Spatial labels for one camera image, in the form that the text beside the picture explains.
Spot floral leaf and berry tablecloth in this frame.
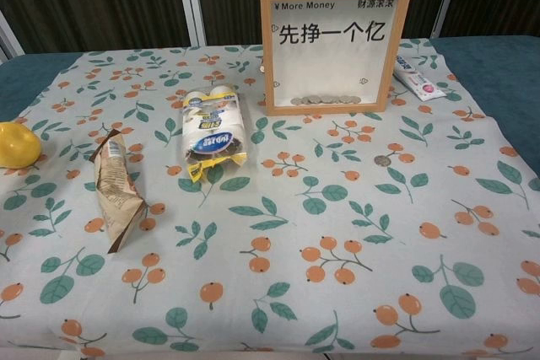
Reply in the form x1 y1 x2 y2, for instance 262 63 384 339
0 37 540 357

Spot paper cups in plastic pack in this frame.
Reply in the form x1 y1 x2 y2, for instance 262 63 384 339
180 85 249 184

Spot brown crumpled snack bag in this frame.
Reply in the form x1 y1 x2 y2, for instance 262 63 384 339
90 128 149 255

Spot white toothpaste tube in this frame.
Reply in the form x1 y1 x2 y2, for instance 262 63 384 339
393 55 448 102

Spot yellow fruit model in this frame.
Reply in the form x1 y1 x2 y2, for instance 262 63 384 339
0 122 43 169

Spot teal table cover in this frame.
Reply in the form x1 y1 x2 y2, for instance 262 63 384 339
0 35 540 192

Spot wooden frame money box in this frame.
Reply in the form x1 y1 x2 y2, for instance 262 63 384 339
258 0 413 117

